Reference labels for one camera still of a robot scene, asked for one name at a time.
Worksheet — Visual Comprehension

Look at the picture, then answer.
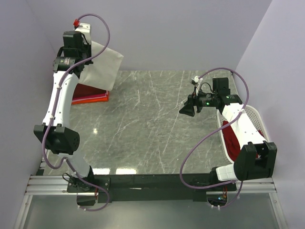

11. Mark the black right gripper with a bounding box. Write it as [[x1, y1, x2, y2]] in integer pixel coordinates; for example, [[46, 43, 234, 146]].
[[179, 86, 218, 117]]

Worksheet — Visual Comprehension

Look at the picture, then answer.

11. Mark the white t shirt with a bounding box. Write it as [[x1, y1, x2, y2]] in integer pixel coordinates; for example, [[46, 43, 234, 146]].
[[79, 48, 123, 91]]

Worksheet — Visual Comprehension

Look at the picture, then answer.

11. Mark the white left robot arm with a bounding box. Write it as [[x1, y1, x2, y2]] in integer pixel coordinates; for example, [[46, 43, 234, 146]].
[[34, 29, 95, 192]]

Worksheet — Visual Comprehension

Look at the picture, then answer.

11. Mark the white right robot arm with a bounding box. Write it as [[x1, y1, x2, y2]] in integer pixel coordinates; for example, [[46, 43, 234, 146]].
[[179, 76, 277, 190]]

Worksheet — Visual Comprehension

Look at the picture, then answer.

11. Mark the dark red folded shirt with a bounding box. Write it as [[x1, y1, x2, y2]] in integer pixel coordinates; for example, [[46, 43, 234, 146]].
[[73, 83, 106, 97]]

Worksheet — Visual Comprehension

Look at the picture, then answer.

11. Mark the pink folded shirt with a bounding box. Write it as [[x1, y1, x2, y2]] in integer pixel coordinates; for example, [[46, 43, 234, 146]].
[[72, 92, 108, 101]]

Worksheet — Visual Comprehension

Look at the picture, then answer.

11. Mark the orange folded shirt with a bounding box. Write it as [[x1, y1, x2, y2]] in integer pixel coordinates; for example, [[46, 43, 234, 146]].
[[71, 91, 109, 105]]

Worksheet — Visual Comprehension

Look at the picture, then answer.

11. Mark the red t shirt in basket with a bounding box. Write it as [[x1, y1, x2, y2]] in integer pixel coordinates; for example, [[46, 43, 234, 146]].
[[222, 120, 266, 161]]

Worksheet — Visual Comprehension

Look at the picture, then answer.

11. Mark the white perforated plastic basket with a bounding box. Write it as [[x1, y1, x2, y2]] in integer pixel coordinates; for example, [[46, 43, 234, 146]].
[[216, 105, 270, 164]]

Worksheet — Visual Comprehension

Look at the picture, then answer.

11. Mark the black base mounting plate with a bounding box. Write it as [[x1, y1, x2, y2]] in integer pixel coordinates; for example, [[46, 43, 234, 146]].
[[67, 168, 237, 206]]

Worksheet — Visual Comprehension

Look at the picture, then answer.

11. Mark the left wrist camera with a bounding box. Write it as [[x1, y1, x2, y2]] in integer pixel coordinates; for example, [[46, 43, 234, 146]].
[[73, 19, 92, 44]]

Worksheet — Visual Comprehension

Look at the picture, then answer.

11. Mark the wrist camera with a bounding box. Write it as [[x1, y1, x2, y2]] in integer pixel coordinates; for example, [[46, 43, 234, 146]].
[[73, 19, 92, 44], [191, 76, 203, 95]]

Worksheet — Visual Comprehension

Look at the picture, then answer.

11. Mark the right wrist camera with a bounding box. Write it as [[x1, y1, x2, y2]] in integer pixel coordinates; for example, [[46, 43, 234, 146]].
[[191, 76, 203, 95]]

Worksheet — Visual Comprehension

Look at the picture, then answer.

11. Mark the aluminium rail frame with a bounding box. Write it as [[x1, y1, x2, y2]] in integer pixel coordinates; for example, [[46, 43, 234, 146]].
[[14, 163, 288, 229]]

